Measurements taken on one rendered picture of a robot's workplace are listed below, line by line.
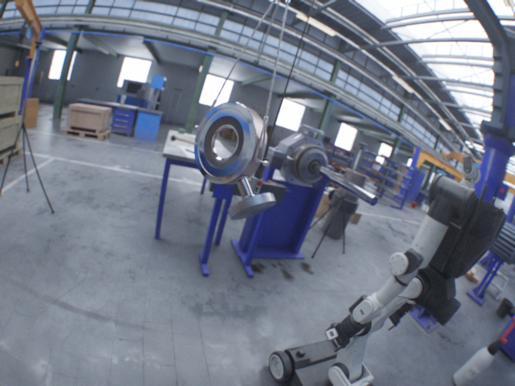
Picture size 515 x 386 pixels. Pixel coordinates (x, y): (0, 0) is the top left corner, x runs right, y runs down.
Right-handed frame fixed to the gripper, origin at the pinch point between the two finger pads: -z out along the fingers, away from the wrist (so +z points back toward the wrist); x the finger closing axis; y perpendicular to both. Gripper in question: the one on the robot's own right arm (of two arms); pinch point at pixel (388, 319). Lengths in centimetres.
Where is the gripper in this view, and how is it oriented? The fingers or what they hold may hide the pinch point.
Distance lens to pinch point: 146.4
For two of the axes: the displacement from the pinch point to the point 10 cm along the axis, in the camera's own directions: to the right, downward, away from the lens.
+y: -9.0, -1.6, -4.0
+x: -2.5, -5.6, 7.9
